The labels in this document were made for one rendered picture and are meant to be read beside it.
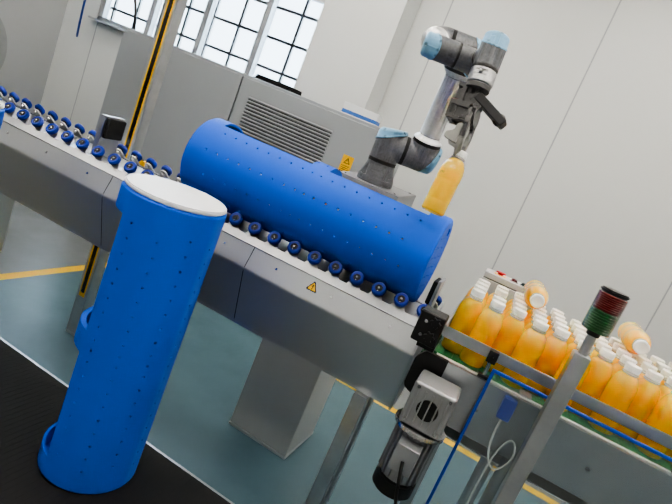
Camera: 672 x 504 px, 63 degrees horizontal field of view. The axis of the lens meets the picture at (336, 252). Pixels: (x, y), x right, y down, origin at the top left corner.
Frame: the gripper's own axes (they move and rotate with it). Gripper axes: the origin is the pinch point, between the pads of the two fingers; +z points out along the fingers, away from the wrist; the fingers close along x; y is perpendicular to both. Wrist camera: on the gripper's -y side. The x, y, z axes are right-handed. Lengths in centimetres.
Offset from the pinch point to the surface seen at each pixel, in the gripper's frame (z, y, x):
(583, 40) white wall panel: -167, 13, -261
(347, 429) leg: 90, 5, -16
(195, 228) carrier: 46, 48, 37
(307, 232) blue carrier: 36, 35, 1
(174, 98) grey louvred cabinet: -17, 241, -145
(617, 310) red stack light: 28, -50, 19
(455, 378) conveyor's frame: 58, -22, 1
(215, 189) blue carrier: 34, 70, 5
